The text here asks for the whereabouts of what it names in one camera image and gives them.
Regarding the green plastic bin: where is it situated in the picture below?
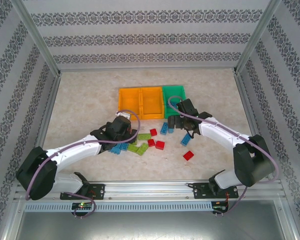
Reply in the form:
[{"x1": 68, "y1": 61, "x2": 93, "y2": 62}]
[{"x1": 161, "y1": 85, "x2": 187, "y2": 120}]

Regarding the small circuit board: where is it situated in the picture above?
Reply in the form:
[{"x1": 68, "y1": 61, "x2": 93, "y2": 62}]
[
  {"x1": 213, "y1": 200, "x2": 229, "y2": 213},
  {"x1": 71, "y1": 202, "x2": 94, "y2": 210}
]

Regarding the grey metal front shelf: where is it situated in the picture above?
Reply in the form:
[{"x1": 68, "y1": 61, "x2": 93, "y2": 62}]
[{"x1": 4, "y1": 199, "x2": 300, "y2": 240}]

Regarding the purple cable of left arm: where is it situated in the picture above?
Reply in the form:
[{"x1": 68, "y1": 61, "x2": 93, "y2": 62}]
[{"x1": 25, "y1": 109, "x2": 141, "y2": 219}]

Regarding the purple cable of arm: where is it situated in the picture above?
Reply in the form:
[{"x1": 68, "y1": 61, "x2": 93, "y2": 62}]
[
  {"x1": 25, "y1": 109, "x2": 141, "y2": 219},
  {"x1": 167, "y1": 95, "x2": 280, "y2": 217}
]

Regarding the thin black wire loop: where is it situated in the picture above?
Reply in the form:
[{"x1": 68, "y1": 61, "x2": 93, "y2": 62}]
[{"x1": 185, "y1": 128, "x2": 199, "y2": 139}]

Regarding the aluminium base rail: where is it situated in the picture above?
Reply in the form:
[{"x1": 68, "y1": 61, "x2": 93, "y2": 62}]
[{"x1": 14, "y1": 180, "x2": 284, "y2": 201}]

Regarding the aluminium back rail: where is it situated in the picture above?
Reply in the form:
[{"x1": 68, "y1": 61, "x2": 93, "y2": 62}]
[{"x1": 59, "y1": 65, "x2": 238, "y2": 73}]

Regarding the aluminium side rail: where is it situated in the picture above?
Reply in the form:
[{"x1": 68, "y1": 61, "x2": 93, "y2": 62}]
[
  {"x1": 232, "y1": 69, "x2": 277, "y2": 182},
  {"x1": 24, "y1": 73, "x2": 63, "y2": 183}
]

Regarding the slotted grey cable duct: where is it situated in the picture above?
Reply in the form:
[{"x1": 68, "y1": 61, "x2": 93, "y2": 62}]
[{"x1": 23, "y1": 201, "x2": 214, "y2": 213}]

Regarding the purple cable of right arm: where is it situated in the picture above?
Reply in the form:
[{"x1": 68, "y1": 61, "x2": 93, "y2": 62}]
[{"x1": 167, "y1": 95, "x2": 280, "y2": 217}]

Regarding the aluminium frame post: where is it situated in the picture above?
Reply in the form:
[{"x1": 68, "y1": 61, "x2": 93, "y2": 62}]
[
  {"x1": 232, "y1": 0, "x2": 283, "y2": 75},
  {"x1": 9, "y1": 0, "x2": 63, "y2": 77}
]

